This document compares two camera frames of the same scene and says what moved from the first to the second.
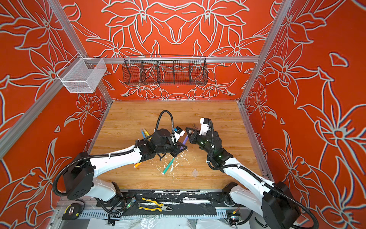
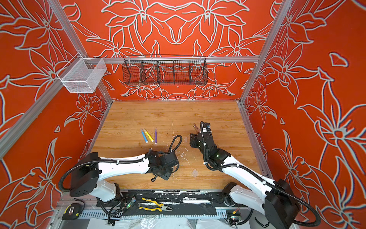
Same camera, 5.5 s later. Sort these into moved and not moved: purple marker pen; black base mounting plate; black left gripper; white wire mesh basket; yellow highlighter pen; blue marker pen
Moved: purple marker pen; black left gripper
Not moved: blue marker pen; black base mounting plate; white wire mesh basket; yellow highlighter pen
